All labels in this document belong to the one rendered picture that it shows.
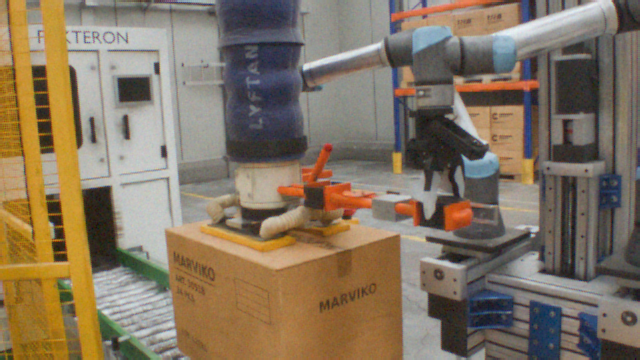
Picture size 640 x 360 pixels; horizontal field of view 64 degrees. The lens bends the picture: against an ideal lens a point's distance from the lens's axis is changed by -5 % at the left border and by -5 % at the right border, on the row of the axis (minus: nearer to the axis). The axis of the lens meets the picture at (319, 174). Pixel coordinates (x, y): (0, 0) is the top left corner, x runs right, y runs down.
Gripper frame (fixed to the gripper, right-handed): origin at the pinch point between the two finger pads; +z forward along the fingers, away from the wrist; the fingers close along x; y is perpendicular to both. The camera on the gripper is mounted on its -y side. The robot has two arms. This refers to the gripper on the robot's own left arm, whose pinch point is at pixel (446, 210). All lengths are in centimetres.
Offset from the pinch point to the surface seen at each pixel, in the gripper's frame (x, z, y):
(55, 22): 44, -50, 98
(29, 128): 44, -20, 146
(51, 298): 45, 43, 147
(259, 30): 6, -41, 51
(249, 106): 8, -23, 55
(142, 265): -18, 59, 217
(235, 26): 10, -43, 56
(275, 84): 3, -28, 50
